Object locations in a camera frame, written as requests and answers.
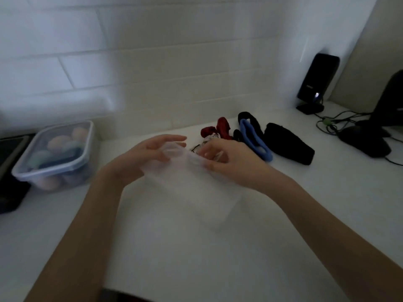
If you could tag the person's left fingers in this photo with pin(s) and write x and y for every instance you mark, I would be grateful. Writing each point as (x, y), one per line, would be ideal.
(167, 142)

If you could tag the person's left hand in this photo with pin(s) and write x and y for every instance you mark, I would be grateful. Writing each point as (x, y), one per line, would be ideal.
(126, 168)

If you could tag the person's right hand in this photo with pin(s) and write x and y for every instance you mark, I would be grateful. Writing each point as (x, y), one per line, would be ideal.
(248, 168)

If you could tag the clear plastic storage container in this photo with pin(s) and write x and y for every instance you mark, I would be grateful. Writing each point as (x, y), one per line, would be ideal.
(53, 157)

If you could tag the person's left forearm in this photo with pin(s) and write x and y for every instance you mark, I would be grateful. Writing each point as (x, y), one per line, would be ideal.
(78, 242)

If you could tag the person's right thumb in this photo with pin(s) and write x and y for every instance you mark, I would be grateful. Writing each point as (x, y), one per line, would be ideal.
(215, 169)

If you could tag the black computer mouse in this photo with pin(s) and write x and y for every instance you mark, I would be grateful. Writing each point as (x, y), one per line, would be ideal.
(365, 139)

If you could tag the clear plastic bag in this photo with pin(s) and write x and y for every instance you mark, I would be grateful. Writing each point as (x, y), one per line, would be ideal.
(195, 191)

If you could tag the black flat device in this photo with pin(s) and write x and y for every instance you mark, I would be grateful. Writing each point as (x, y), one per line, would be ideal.
(9, 172)

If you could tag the red scrunchie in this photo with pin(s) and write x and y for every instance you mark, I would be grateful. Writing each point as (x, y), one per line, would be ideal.
(220, 127)

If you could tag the black desktop speaker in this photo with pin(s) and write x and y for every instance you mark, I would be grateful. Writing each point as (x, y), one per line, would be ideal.
(318, 80)

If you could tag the person's right forearm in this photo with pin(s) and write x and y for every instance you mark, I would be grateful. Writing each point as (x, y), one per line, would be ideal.
(330, 245)

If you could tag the black monitor stand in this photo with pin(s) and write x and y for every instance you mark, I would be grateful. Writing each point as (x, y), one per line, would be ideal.
(390, 103)

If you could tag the heap of pastel makeup sponges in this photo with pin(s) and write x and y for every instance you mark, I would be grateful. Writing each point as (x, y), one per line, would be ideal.
(59, 150)

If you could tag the white patterned scrunchie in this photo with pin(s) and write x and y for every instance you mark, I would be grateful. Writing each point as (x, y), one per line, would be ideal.
(201, 144)

